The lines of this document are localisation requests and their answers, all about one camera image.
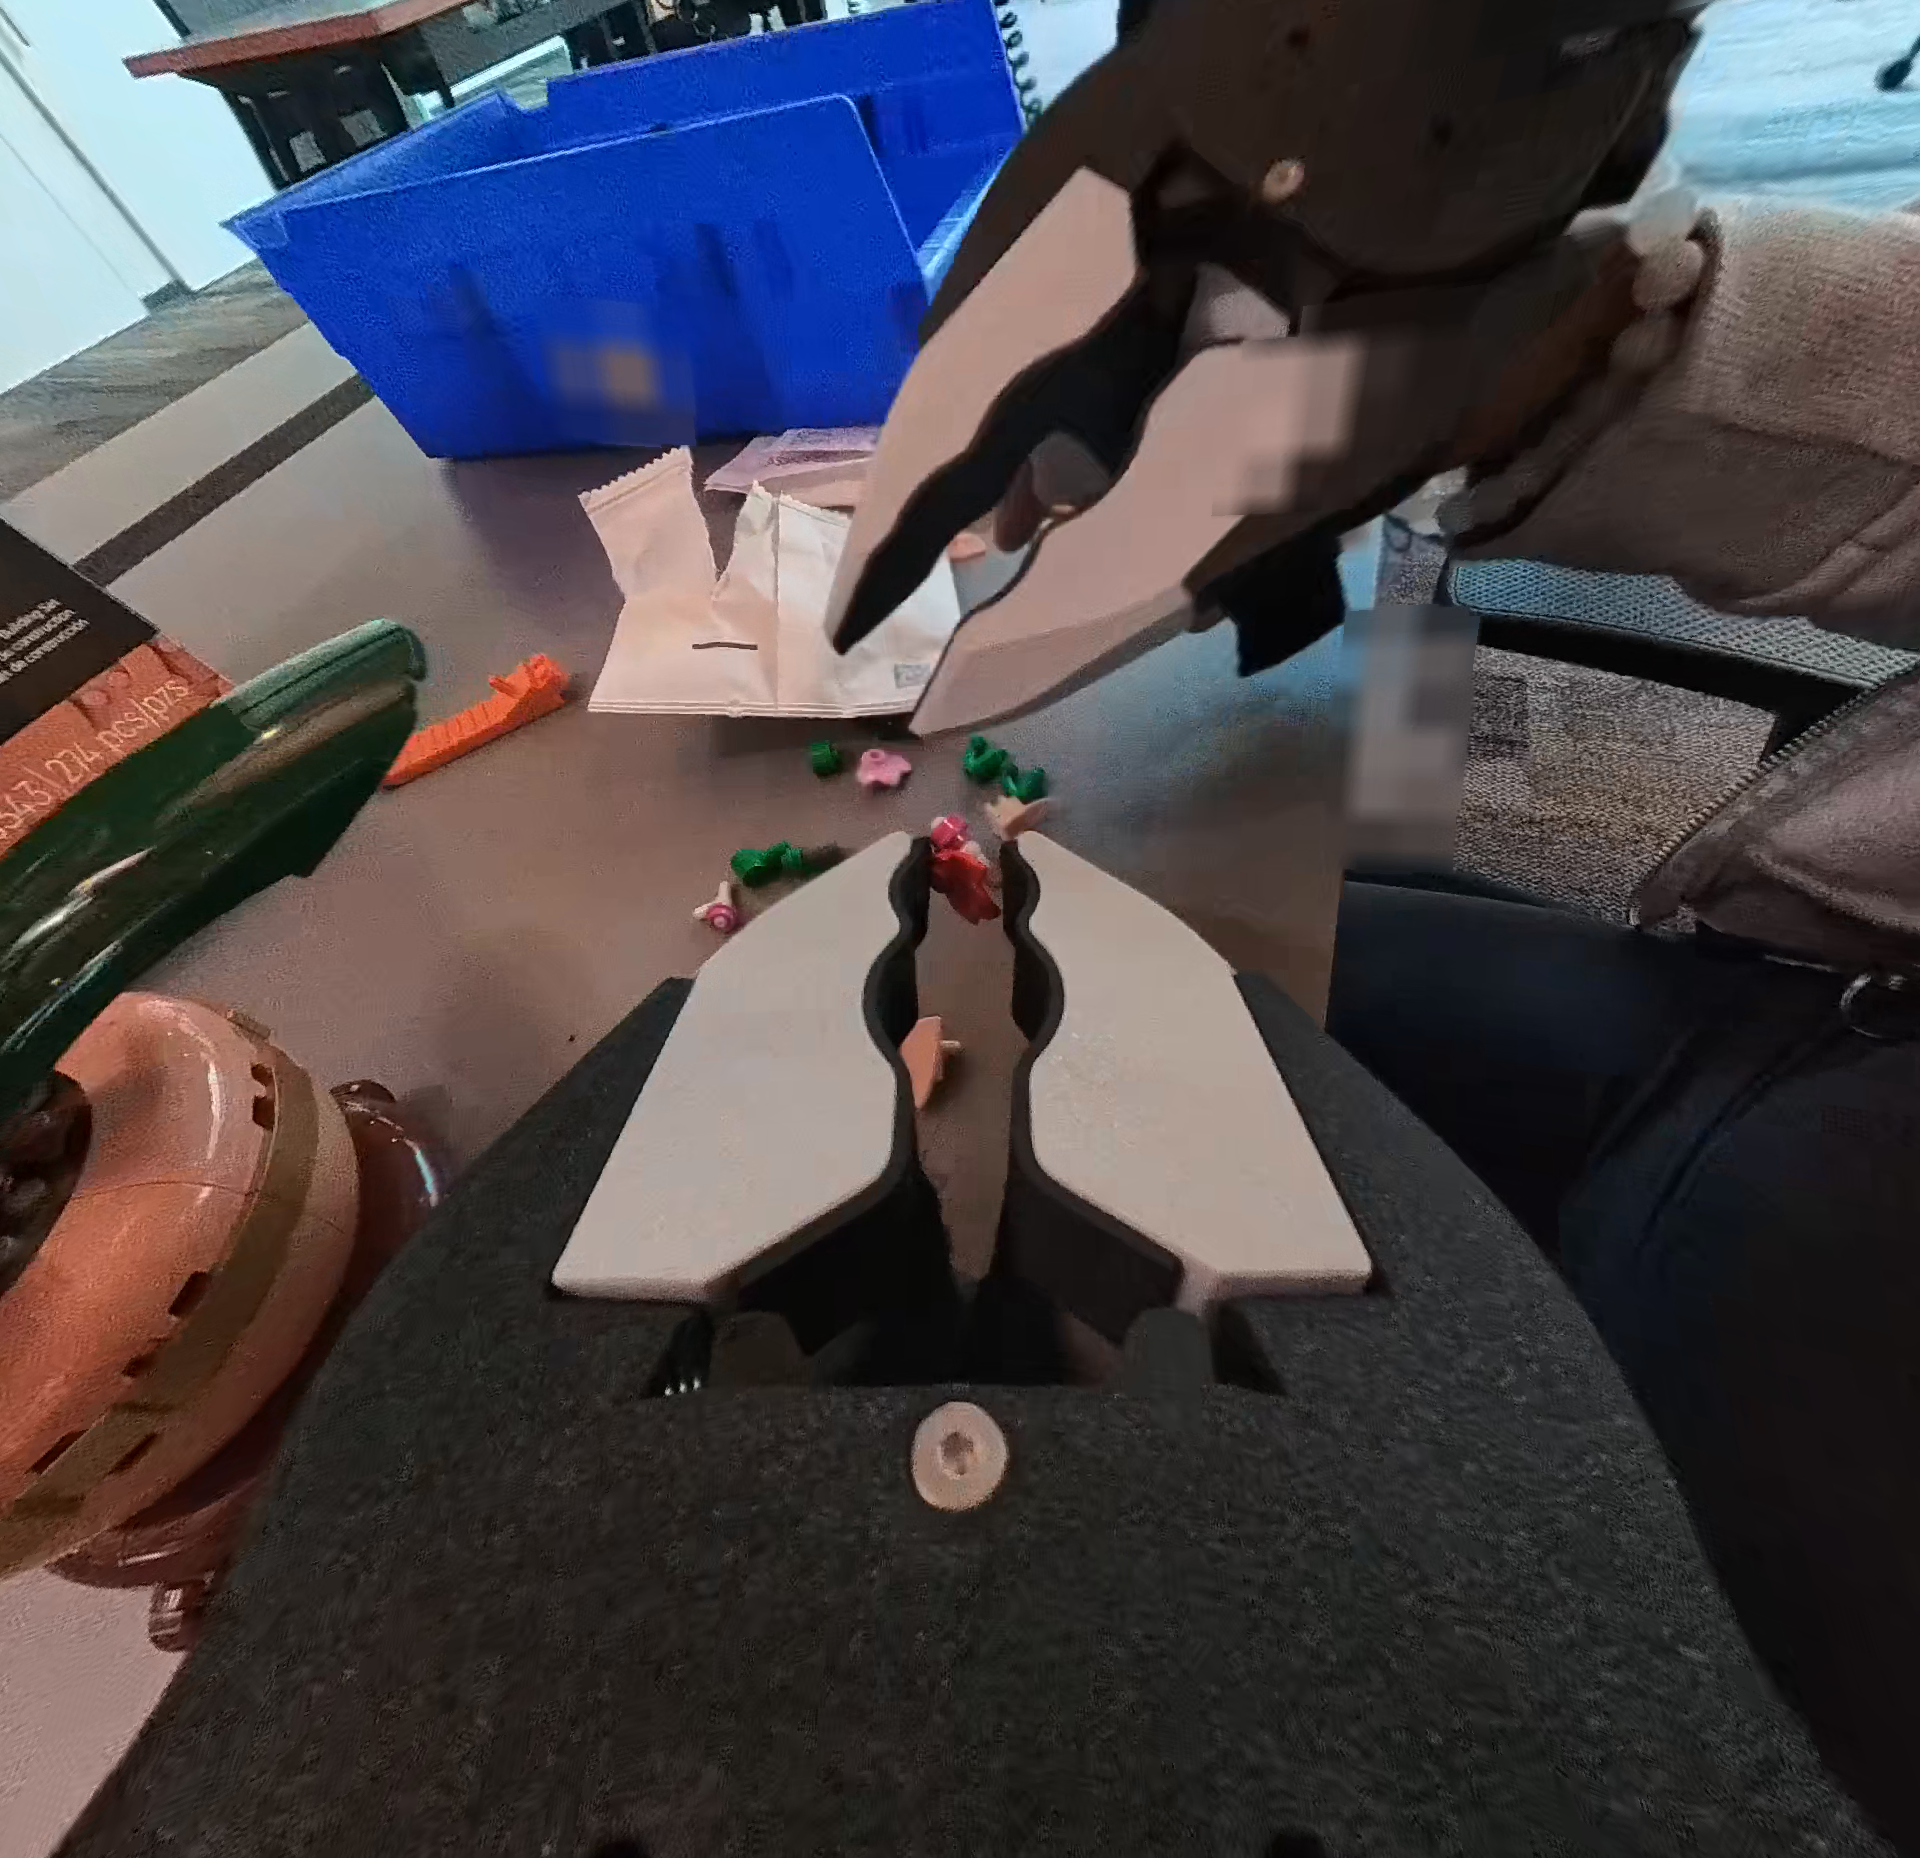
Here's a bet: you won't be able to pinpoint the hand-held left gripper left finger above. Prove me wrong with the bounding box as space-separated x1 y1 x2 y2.
551 830 941 1306

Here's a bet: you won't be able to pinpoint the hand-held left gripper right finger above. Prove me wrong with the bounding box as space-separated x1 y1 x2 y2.
996 830 1380 1306

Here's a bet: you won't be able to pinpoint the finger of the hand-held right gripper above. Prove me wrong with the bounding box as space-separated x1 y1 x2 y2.
906 341 1323 738
824 170 1202 657

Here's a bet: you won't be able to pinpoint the person's right forearm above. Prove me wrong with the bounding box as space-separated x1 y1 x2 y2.
1440 200 1920 646

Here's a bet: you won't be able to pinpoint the person's right hand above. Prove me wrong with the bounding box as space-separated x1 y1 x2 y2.
1440 229 1653 465

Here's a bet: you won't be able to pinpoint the clear plastic bag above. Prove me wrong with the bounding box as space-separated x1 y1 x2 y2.
705 424 888 508

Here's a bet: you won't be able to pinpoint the white paper bag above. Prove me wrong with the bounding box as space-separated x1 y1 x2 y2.
721 483 963 723
583 447 783 717

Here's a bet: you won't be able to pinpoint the blue plastic bin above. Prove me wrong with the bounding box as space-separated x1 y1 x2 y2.
224 0 1031 461

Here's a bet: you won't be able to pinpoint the orange brick separator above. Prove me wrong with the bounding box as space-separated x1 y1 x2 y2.
383 651 572 790

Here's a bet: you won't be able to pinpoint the person's legs in dark trousers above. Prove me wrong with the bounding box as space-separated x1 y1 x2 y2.
1326 868 1920 1858

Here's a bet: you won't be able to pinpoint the black office chair armrest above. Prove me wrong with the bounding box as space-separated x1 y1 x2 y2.
1433 556 1920 758

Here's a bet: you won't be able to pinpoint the toy brick potted plant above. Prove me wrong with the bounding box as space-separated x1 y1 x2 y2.
0 620 452 1649

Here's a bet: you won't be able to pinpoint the person's grey jacket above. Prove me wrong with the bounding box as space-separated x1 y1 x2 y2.
1626 672 1920 1035

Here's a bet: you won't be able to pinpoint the brown background table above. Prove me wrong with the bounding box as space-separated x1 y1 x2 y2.
127 0 679 187

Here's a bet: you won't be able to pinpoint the black toy set box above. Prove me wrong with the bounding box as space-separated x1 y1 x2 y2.
0 513 235 878

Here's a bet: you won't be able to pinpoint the white cabinet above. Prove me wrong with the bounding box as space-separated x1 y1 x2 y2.
0 0 198 390

